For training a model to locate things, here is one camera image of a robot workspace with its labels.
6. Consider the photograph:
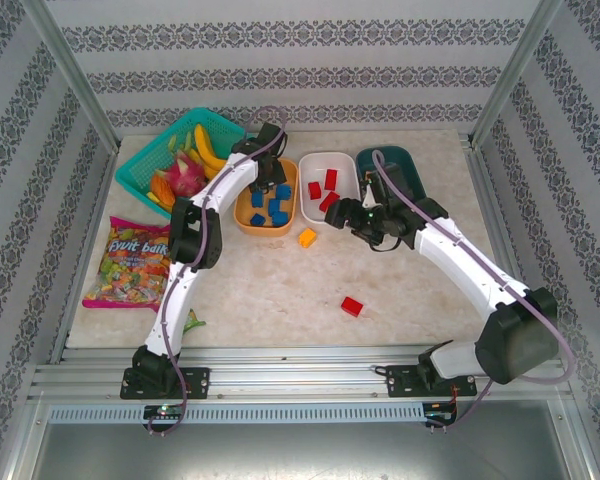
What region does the small yellow toy banana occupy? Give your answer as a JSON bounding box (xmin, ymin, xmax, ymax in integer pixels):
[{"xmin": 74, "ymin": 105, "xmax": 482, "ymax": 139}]
[{"xmin": 187, "ymin": 147, "xmax": 221, "ymax": 184}]

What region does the right aluminium frame post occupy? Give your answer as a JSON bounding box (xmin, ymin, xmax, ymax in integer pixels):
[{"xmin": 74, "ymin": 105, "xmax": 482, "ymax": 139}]
[{"xmin": 472, "ymin": 0, "xmax": 564, "ymax": 146}]

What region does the colourful candy bag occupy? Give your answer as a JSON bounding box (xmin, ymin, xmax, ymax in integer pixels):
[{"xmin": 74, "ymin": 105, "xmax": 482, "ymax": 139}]
[{"xmin": 82, "ymin": 215, "xmax": 174, "ymax": 311}]

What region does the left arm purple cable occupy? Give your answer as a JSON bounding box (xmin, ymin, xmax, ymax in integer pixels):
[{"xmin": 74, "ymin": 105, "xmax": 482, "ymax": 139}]
[{"xmin": 147, "ymin": 105, "xmax": 290, "ymax": 436}]

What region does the teal plastic mesh basket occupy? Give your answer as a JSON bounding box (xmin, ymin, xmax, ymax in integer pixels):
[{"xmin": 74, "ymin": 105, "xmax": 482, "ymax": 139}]
[{"xmin": 114, "ymin": 107, "xmax": 249, "ymax": 221}]

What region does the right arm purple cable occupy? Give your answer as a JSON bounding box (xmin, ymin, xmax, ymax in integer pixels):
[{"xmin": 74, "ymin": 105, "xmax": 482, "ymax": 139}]
[{"xmin": 371, "ymin": 149, "xmax": 579, "ymax": 432}]

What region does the aluminium side rail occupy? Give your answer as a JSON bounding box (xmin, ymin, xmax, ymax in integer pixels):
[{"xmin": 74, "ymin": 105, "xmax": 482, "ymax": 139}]
[
  {"xmin": 47, "ymin": 147, "xmax": 124, "ymax": 364},
  {"xmin": 460, "ymin": 134, "xmax": 549, "ymax": 361}
]

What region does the right small circuit board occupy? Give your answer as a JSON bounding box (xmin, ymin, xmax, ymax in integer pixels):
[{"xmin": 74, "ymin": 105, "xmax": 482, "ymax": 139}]
[{"xmin": 423, "ymin": 401, "xmax": 457, "ymax": 420}]

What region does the orange plastic container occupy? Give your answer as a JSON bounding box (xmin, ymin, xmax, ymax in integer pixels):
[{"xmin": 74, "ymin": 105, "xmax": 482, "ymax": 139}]
[{"xmin": 233, "ymin": 157, "xmax": 300, "ymax": 238}]

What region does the left aluminium frame post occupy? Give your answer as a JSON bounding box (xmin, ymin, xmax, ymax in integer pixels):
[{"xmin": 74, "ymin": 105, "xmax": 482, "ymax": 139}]
[{"xmin": 22, "ymin": 0, "xmax": 122, "ymax": 151}]

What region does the left aluminium side rail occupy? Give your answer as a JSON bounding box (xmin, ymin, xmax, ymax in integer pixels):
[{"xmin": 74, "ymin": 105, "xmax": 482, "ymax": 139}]
[{"xmin": 47, "ymin": 147, "xmax": 124, "ymax": 364}]

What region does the white plastic container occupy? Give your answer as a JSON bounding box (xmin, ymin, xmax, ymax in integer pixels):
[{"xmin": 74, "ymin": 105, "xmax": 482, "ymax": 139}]
[{"xmin": 298, "ymin": 151, "xmax": 360, "ymax": 225}]

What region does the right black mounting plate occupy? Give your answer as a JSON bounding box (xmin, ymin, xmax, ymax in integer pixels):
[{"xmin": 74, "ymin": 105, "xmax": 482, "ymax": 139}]
[{"xmin": 383, "ymin": 363, "xmax": 480, "ymax": 400}]

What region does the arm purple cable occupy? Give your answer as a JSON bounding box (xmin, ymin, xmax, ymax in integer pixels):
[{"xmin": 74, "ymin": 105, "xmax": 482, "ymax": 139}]
[
  {"xmin": 371, "ymin": 149, "xmax": 579, "ymax": 432},
  {"xmin": 147, "ymin": 105, "xmax": 290, "ymax": 436}
]

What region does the left small circuit board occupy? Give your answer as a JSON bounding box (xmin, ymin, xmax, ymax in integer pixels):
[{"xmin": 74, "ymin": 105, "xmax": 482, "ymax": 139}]
[{"xmin": 144, "ymin": 404, "xmax": 187, "ymax": 420}]

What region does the pink toy dragon fruit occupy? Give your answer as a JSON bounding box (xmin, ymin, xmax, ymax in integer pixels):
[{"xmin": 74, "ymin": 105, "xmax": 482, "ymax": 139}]
[{"xmin": 164, "ymin": 152, "xmax": 209, "ymax": 199}]

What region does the small circuit board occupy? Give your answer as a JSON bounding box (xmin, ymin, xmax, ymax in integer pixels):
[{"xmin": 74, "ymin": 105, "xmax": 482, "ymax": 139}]
[
  {"xmin": 144, "ymin": 404, "xmax": 187, "ymax": 420},
  {"xmin": 423, "ymin": 401, "xmax": 457, "ymax": 420}
]

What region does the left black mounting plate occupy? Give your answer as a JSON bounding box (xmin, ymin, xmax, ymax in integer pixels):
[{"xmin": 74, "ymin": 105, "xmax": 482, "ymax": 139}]
[{"xmin": 121, "ymin": 367, "xmax": 211, "ymax": 401}]

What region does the dark teal plastic container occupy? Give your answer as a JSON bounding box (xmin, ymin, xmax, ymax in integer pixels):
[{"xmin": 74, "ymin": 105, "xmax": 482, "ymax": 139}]
[{"xmin": 354, "ymin": 144, "xmax": 429, "ymax": 211}]

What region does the slotted grey cable duct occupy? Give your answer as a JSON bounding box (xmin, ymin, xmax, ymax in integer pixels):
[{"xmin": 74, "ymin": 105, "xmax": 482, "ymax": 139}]
[{"xmin": 47, "ymin": 403, "xmax": 461, "ymax": 425}]

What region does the large yellow toy banana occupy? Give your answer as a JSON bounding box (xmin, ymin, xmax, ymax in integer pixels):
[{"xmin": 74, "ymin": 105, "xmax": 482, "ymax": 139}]
[{"xmin": 193, "ymin": 123, "xmax": 230, "ymax": 171}]

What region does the aluminium frame post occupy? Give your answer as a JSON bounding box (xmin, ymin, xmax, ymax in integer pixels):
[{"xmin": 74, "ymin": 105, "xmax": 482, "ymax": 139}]
[
  {"xmin": 472, "ymin": 0, "xmax": 564, "ymax": 146},
  {"xmin": 22, "ymin": 0, "xmax": 122, "ymax": 151}
]

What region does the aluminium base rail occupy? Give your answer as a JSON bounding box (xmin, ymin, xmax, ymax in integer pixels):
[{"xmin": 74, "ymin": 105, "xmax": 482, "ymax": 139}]
[{"xmin": 29, "ymin": 347, "xmax": 569, "ymax": 401}]

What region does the black mounting plate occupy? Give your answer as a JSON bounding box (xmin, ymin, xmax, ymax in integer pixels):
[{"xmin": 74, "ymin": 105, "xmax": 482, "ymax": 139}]
[
  {"xmin": 383, "ymin": 363, "xmax": 480, "ymax": 400},
  {"xmin": 121, "ymin": 367, "xmax": 211, "ymax": 401}
]

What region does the right aluminium side rail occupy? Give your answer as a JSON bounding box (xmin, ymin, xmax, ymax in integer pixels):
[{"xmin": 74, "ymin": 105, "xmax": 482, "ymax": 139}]
[{"xmin": 460, "ymin": 134, "xmax": 549, "ymax": 361}]

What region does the orange toy fruit half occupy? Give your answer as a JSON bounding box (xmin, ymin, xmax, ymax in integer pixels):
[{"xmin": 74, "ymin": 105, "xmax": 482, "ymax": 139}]
[{"xmin": 148, "ymin": 172, "xmax": 177, "ymax": 207}]

